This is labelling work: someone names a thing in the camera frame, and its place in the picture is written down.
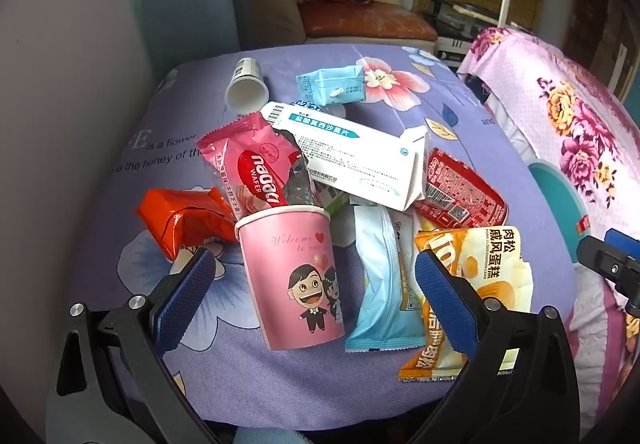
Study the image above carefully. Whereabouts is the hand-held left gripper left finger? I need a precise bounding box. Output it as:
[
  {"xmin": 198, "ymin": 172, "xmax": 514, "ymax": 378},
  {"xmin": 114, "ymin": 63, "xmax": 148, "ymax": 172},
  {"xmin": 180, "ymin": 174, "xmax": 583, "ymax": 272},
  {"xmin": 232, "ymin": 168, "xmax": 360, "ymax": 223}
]
[{"xmin": 47, "ymin": 246, "xmax": 218, "ymax": 444}]

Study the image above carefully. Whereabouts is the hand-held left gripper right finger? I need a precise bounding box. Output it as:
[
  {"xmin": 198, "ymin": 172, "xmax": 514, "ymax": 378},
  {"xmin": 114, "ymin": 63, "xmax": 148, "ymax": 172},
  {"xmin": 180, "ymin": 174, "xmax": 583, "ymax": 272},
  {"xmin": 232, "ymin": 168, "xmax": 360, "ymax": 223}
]
[{"xmin": 414, "ymin": 249, "xmax": 596, "ymax": 444}]

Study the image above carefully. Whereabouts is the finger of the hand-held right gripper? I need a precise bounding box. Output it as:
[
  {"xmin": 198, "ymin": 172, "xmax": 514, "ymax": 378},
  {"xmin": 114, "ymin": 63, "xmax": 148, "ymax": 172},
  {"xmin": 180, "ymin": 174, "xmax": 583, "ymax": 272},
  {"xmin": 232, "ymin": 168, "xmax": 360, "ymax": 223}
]
[{"xmin": 575, "ymin": 228, "xmax": 640, "ymax": 319}]

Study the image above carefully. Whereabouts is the light blue snack packet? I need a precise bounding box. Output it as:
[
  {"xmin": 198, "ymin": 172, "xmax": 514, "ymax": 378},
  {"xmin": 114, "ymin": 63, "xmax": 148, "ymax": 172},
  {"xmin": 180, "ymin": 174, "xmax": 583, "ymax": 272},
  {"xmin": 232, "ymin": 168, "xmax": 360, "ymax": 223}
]
[{"xmin": 345, "ymin": 204, "xmax": 428, "ymax": 353}]

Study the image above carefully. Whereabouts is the teal plastic basin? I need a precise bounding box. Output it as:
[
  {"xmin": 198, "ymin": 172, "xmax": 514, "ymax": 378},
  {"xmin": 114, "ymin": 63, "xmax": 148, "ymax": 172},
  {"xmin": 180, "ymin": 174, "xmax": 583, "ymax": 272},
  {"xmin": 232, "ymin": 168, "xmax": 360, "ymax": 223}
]
[{"xmin": 527, "ymin": 161, "xmax": 591, "ymax": 237}]

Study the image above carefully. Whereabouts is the pink wafer wrapper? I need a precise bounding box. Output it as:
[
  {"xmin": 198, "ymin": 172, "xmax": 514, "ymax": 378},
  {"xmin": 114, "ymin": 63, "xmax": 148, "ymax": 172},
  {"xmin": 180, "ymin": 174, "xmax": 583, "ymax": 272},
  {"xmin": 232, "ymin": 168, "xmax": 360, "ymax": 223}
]
[{"xmin": 196, "ymin": 113, "xmax": 326, "ymax": 219}]

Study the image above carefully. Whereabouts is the white medicine box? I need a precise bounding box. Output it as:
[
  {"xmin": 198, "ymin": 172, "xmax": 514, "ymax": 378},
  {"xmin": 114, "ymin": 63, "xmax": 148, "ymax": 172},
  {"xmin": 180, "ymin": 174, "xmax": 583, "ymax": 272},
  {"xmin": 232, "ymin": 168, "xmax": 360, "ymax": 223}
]
[{"xmin": 260, "ymin": 101, "xmax": 432, "ymax": 212}]

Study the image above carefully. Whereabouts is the white barcode yogurt cup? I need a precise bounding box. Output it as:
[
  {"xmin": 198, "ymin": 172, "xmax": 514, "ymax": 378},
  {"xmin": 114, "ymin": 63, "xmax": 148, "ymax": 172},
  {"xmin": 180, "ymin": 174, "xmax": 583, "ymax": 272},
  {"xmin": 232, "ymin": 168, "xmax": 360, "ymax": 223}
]
[{"xmin": 224, "ymin": 58, "xmax": 268, "ymax": 113}]

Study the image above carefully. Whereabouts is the yellow cake wrapper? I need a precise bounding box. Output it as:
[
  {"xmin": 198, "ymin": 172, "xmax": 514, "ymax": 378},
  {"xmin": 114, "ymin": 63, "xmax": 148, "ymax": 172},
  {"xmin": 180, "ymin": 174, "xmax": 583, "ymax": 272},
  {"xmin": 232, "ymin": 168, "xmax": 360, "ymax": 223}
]
[{"xmin": 398, "ymin": 225, "xmax": 533, "ymax": 382}]

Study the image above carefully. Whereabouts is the orange foil wrapper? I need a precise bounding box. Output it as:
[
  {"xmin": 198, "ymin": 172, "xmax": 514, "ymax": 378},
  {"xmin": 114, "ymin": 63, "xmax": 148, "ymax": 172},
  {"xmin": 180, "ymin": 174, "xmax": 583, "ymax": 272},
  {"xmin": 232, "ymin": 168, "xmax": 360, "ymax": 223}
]
[{"xmin": 136, "ymin": 188, "xmax": 240, "ymax": 261}]

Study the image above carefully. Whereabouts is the pink cartoon paper cup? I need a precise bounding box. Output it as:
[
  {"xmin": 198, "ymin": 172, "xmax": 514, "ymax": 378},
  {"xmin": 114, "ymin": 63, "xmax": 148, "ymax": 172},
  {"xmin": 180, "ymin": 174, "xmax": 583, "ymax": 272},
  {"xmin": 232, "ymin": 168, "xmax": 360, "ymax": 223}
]
[{"xmin": 235, "ymin": 205, "xmax": 347, "ymax": 352}]

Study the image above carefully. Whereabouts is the red barcode wrapper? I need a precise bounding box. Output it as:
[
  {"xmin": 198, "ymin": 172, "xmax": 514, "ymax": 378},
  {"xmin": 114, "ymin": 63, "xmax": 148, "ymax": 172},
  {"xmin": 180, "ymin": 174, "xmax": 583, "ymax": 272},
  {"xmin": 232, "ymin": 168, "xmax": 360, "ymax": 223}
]
[{"xmin": 412, "ymin": 147, "xmax": 510, "ymax": 229}]

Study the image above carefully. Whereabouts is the purple floral bed sheet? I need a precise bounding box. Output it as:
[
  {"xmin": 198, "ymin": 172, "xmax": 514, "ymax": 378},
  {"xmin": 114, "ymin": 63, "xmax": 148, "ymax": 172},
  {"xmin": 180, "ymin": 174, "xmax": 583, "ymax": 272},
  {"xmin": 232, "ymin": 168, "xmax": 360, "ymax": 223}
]
[{"xmin": 65, "ymin": 44, "xmax": 581, "ymax": 425}]

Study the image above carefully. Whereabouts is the pink floral bed sheet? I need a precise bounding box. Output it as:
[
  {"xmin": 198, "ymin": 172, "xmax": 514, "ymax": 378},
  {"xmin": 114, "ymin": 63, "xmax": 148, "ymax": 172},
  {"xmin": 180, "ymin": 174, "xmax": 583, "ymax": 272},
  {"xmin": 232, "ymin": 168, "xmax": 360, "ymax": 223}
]
[{"xmin": 457, "ymin": 28, "xmax": 640, "ymax": 425}]

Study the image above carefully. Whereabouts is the blue milk carton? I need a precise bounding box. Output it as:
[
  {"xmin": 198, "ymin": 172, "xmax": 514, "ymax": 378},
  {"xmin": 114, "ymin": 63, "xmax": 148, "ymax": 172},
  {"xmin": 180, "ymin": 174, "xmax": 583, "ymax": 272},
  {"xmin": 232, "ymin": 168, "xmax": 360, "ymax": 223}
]
[{"xmin": 296, "ymin": 65, "xmax": 366, "ymax": 107}]

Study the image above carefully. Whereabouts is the black stereo device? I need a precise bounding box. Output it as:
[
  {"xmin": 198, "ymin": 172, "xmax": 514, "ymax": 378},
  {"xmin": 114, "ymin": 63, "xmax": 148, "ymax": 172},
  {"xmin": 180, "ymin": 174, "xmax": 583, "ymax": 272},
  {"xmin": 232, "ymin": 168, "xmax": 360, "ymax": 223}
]
[{"xmin": 422, "ymin": 0, "xmax": 501, "ymax": 62}]

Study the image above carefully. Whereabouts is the orange leather cushion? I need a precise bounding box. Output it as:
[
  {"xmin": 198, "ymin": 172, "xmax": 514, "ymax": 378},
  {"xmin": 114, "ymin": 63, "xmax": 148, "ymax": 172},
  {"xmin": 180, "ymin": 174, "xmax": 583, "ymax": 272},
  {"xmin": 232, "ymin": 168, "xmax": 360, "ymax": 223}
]
[{"xmin": 299, "ymin": 1, "xmax": 436, "ymax": 38}]

